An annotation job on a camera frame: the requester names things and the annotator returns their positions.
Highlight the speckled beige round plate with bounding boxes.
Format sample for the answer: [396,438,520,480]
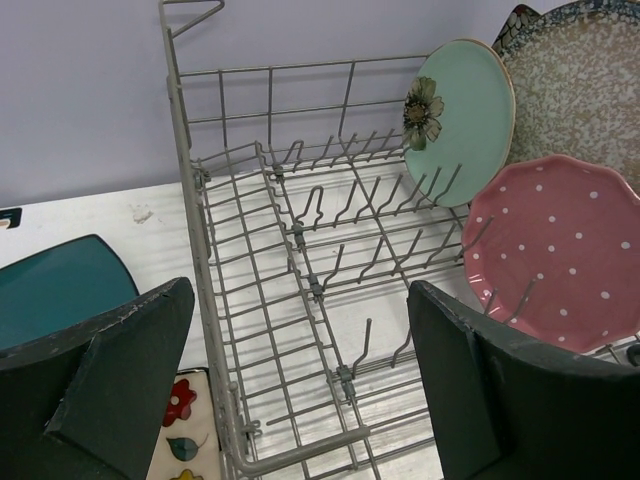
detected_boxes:
[500,1,639,190]

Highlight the pink dotted scalloped plate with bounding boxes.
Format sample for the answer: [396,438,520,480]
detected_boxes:
[462,155,639,353]

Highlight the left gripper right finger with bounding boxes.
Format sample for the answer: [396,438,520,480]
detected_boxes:
[407,281,639,479]

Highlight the teal square plate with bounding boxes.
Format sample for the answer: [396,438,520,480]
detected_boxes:
[1,234,139,349]

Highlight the black square floral plate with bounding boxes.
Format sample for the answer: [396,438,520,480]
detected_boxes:
[492,4,541,53]

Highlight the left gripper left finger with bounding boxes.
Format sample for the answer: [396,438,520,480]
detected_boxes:
[1,277,195,479]

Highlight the mint green flower plate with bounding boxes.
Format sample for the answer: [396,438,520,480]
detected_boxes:
[403,39,516,208]

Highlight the cream square flower plate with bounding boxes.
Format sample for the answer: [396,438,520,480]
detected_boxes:
[147,368,221,480]

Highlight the grey wire dish rack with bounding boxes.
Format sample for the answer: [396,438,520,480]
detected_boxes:
[159,1,511,479]

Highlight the left logo sticker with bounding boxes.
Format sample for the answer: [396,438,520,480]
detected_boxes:
[0,207,22,230]

